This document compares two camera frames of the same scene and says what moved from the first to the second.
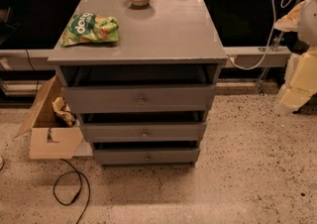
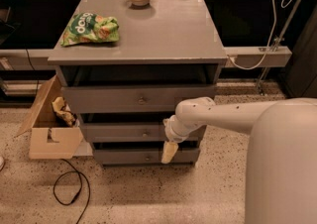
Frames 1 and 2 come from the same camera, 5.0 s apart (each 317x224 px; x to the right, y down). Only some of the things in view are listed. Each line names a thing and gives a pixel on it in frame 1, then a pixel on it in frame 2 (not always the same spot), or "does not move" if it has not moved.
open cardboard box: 49,138 does not move
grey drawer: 146,132 does not move
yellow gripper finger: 303,82 -> 176,132
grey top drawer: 139,98 does not move
